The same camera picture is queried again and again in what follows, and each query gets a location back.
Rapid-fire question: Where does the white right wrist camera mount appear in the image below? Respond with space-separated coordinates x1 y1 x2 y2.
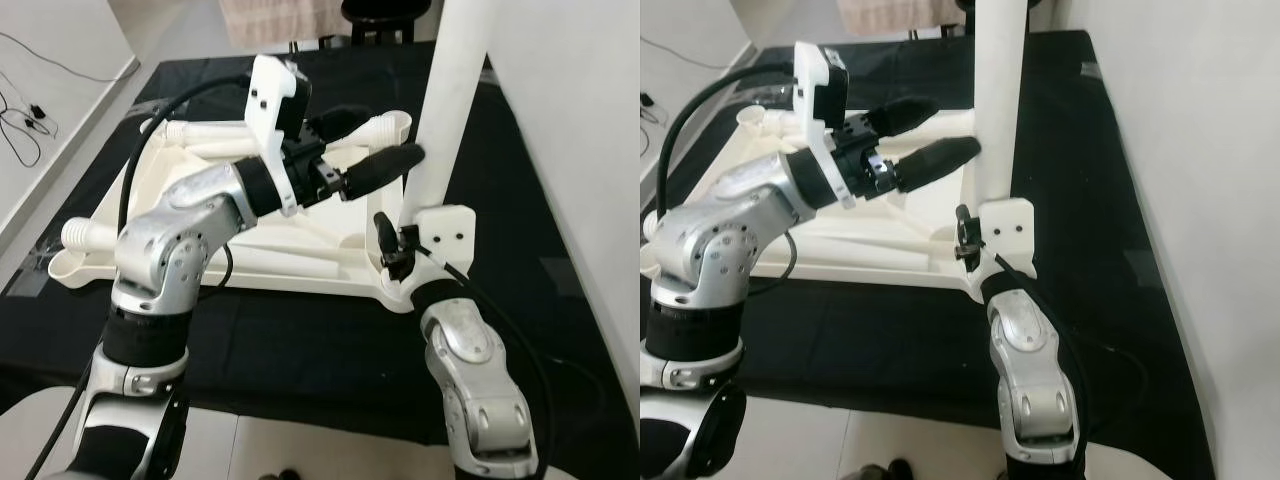
405 205 476 291
975 198 1036 276

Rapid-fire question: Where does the grey tape patch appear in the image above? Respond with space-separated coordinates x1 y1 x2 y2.
538 258 593 303

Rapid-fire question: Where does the thin black wall cable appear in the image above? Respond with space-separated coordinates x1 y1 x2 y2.
0 30 138 84
640 36 743 75

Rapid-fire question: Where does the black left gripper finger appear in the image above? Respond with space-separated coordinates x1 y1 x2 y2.
872 95 941 138
322 103 373 137
895 138 983 194
345 145 426 201

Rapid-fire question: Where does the beige table cover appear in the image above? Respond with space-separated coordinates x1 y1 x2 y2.
220 0 346 51
835 0 966 39

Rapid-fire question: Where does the black table cloth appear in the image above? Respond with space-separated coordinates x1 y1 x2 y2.
660 30 1216 471
0 42 633 480

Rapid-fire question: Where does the clear tape patch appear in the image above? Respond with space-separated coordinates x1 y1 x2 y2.
0 268 51 301

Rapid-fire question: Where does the black looping power cable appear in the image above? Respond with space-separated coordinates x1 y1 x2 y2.
0 68 49 169
640 70 669 161

